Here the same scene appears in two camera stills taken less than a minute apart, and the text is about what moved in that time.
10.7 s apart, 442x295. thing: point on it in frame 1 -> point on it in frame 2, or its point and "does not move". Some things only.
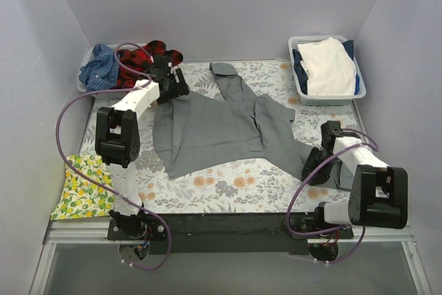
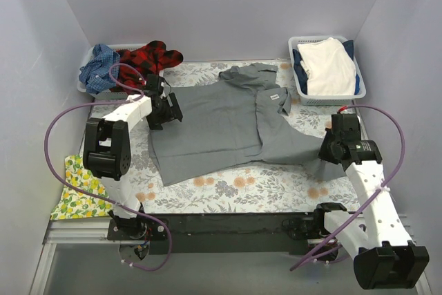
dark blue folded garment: x=302 y=77 does not move
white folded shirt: x=330 y=68 does not move
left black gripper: x=175 y=86 -> x=173 y=107
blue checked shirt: x=101 y=72 does not move
